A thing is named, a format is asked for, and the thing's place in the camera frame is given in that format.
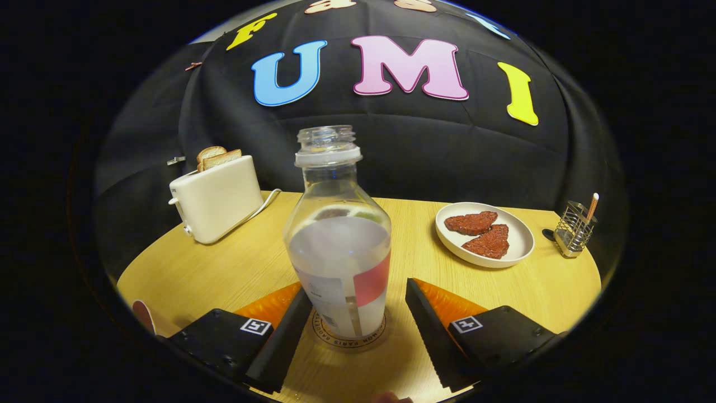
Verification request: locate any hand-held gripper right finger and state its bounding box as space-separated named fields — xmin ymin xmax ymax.
xmin=405 ymin=278 xmax=566 ymax=393

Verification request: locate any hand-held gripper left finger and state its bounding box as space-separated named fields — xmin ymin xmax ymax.
xmin=168 ymin=282 xmax=314 ymax=395

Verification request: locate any round cork coaster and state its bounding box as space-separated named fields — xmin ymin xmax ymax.
xmin=310 ymin=311 xmax=388 ymax=350

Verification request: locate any clear plastic juice bottle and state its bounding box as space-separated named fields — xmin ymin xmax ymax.
xmin=283 ymin=125 xmax=392 ymax=339

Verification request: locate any beige cup with wooden handle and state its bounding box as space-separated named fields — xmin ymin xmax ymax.
xmin=132 ymin=301 xmax=182 ymax=338

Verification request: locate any wooden table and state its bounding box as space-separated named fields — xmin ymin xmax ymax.
xmin=116 ymin=190 xmax=602 ymax=403

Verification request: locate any red meat patty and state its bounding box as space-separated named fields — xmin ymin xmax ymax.
xmin=444 ymin=211 xmax=498 ymax=236
xmin=462 ymin=224 xmax=510 ymax=260

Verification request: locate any white round plate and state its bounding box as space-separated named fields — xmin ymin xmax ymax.
xmin=435 ymin=202 xmax=535 ymax=269

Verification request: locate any white toaster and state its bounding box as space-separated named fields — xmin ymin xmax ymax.
xmin=168 ymin=155 xmax=265 ymax=245

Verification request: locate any toast slice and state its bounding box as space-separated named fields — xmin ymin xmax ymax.
xmin=201 ymin=149 xmax=243 ymax=171
xmin=196 ymin=146 xmax=227 ymax=171

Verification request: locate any black backdrop cloth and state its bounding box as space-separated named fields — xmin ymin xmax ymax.
xmin=92 ymin=0 xmax=627 ymax=280

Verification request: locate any white toaster cable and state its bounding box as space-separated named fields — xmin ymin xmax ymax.
xmin=246 ymin=188 xmax=282 ymax=222

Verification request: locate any metal wire utensil holder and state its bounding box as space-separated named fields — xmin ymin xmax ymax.
xmin=554 ymin=200 xmax=598 ymax=258

